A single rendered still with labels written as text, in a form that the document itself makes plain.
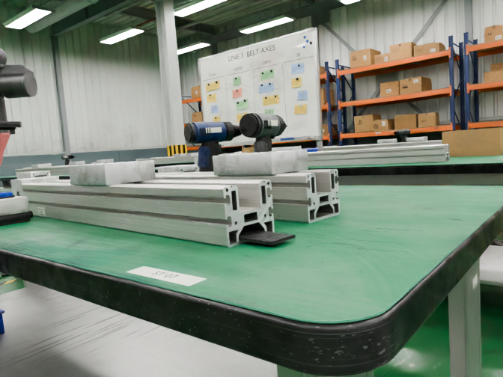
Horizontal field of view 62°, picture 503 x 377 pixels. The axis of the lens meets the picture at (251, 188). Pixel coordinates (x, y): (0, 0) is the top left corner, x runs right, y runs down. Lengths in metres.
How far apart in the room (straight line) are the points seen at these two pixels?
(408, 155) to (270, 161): 1.59
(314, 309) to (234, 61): 4.26
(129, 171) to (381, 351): 0.62
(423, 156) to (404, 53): 8.60
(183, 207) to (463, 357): 0.73
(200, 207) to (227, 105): 3.99
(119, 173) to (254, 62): 3.62
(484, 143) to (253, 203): 2.11
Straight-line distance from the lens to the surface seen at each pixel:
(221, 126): 1.21
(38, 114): 13.53
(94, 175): 0.87
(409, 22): 11.95
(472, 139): 2.66
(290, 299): 0.38
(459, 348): 1.09
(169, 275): 0.49
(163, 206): 0.69
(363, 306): 0.37
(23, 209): 1.12
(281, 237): 0.58
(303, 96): 4.01
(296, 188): 0.73
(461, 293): 1.04
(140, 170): 0.87
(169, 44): 9.70
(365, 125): 11.10
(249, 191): 0.64
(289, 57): 4.14
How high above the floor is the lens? 0.91
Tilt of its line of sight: 6 degrees down
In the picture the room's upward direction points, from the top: 4 degrees counter-clockwise
